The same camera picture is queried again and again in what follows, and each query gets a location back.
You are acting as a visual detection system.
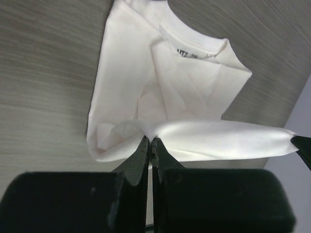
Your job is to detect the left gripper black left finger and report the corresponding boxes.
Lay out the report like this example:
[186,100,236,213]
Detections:
[3,137,149,233]

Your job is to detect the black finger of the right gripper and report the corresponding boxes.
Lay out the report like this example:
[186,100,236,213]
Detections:
[291,136,311,170]

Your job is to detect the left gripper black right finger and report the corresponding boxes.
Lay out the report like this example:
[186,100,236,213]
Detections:
[151,138,295,233]

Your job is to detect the white coca-cola t-shirt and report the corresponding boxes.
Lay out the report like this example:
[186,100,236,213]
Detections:
[86,0,297,162]

